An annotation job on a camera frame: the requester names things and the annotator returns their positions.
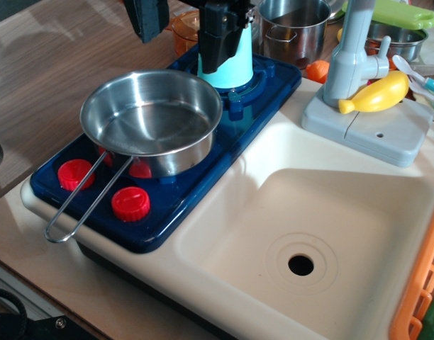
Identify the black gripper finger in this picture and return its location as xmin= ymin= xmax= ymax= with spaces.
xmin=123 ymin=0 xmax=169 ymax=43
xmin=199 ymin=1 xmax=254 ymax=74

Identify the red stove knob left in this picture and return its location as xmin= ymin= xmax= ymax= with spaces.
xmin=57 ymin=159 xmax=92 ymax=191

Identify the red stove knob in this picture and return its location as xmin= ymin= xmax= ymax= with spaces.
xmin=57 ymin=159 xmax=92 ymax=191
xmin=111 ymin=186 xmax=151 ymax=222

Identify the dark blue toy stove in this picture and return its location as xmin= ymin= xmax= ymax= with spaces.
xmin=22 ymin=48 xmax=301 ymax=253

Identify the red stove knob right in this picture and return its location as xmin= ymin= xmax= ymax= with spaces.
xmin=111 ymin=186 xmax=151 ymax=222

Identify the cream plastic toy sink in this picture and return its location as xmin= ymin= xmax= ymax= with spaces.
xmin=20 ymin=76 xmax=434 ymax=340

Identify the orange transparent measuring cup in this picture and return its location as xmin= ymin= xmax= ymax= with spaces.
xmin=167 ymin=10 xmax=199 ymax=57

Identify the light blue plastic cup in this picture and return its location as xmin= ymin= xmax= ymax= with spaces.
xmin=197 ymin=24 xmax=253 ymax=89

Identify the tall stainless steel pot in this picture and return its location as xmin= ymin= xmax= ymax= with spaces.
xmin=258 ymin=0 xmax=331 ymax=69

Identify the orange plastic toy food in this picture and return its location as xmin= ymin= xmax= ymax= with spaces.
xmin=306 ymin=59 xmax=330 ymax=84

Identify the yellow plastic toy fish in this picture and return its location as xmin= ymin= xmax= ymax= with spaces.
xmin=338 ymin=71 xmax=409 ymax=115

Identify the shallow stainless steel bowl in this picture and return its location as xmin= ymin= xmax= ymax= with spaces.
xmin=365 ymin=22 xmax=428 ymax=62

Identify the grey toy faucet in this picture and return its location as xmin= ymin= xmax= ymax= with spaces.
xmin=301 ymin=1 xmax=434 ymax=167

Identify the orange plastic dish rack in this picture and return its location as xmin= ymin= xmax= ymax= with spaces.
xmin=389 ymin=213 xmax=434 ymax=339

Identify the white spoon teal handle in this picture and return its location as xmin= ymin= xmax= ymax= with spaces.
xmin=392 ymin=55 xmax=434 ymax=93

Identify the stainless steel pan wire handle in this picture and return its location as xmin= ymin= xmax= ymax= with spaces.
xmin=44 ymin=69 xmax=223 ymax=244

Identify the black cable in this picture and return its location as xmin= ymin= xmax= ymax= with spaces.
xmin=0 ymin=287 xmax=29 ymax=340

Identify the black metal bracket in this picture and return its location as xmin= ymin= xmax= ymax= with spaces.
xmin=15 ymin=316 xmax=96 ymax=340

